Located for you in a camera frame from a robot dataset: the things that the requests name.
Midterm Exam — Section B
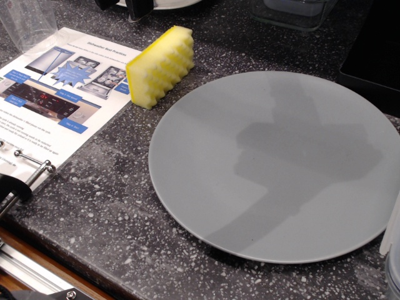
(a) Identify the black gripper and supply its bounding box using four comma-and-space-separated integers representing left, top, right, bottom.
95, 0, 155, 22

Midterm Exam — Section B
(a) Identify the yellow wavy sponge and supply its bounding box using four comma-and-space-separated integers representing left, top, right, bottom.
126, 26, 194, 110

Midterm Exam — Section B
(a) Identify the white plate at top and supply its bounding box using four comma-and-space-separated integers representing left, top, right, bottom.
116, 1, 199, 18

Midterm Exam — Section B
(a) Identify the grey round plate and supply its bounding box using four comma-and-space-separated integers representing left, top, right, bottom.
149, 71, 399, 264

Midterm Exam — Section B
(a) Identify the clear plastic cup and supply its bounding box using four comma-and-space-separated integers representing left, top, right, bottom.
1, 0, 58, 53

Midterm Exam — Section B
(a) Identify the laminated dishwasher instruction sheet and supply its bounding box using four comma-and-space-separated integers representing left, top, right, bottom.
1, 27, 139, 181

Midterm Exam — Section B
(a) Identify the black tray at right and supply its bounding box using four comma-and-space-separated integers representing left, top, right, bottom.
337, 1, 399, 118

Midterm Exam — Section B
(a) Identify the clear plastic lidded container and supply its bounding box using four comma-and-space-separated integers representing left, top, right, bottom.
379, 197, 399, 299

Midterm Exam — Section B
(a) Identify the aluminium rail with bracket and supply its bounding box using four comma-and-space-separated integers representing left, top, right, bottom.
1, 241, 90, 300

